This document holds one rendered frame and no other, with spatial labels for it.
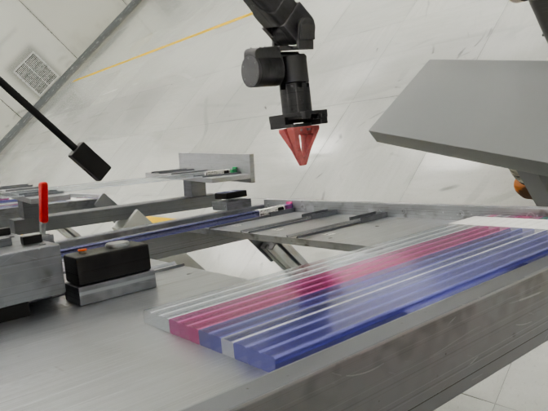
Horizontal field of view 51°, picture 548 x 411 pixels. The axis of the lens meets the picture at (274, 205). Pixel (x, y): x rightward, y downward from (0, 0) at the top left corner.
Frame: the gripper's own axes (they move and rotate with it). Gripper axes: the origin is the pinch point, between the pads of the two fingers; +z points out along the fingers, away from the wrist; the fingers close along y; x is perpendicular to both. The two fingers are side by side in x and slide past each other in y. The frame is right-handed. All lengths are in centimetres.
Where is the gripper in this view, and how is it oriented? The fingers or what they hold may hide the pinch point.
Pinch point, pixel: (302, 161)
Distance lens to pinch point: 111.1
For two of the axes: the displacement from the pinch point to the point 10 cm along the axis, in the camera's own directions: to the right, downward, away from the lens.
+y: 6.3, 0.2, -7.8
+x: 7.7, -1.7, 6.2
